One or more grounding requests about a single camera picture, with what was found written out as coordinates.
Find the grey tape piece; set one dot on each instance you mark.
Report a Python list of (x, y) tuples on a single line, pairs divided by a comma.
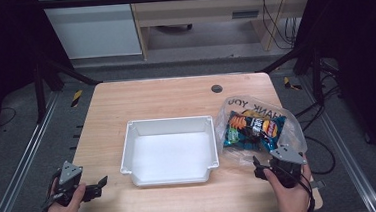
[(318, 184)]

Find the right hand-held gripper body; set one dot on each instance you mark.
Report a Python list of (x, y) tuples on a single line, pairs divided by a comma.
[(288, 165)]

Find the aluminium floor rail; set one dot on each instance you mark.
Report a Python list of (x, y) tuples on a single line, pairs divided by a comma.
[(346, 151), (20, 168)]

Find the black frame strut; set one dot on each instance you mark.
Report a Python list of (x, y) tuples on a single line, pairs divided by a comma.
[(289, 57), (70, 72)]

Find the white plastic tray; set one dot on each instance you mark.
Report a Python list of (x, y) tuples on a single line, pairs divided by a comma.
[(171, 154)]

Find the person's right hand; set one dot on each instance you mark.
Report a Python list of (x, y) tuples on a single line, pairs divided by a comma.
[(293, 202)]

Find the white cabinet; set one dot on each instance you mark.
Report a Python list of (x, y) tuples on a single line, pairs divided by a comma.
[(94, 32)]

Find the grey table grommet cap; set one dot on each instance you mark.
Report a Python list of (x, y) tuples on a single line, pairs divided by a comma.
[(217, 88)]

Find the dark blue chip bag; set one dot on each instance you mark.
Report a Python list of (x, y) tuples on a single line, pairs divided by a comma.
[(254, 131)]

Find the light wooden desk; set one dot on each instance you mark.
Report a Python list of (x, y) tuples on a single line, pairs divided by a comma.
[(199, 8)]

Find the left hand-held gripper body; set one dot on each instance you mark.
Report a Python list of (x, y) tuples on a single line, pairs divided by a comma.
[(68, 176)]

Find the clear plastic bag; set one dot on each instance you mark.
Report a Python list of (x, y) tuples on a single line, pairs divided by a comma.
[(291, 132)]

